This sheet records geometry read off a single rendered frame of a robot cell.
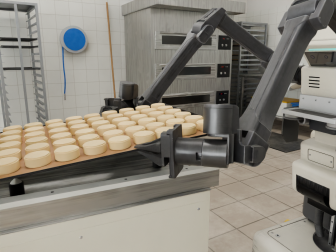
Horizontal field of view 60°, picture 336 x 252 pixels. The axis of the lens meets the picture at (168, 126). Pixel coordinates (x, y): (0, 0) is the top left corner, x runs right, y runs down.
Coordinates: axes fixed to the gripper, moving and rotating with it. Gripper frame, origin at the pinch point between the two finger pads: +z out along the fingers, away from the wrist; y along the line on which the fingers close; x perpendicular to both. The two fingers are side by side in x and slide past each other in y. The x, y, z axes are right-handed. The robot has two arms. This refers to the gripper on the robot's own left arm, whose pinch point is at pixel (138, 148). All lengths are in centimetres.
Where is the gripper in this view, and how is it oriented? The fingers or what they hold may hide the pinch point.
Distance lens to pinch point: 64.6
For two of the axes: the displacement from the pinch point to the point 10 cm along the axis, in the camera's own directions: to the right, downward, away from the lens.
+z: -9.4, -0.4, 3.3
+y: 0.5, 9.7, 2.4
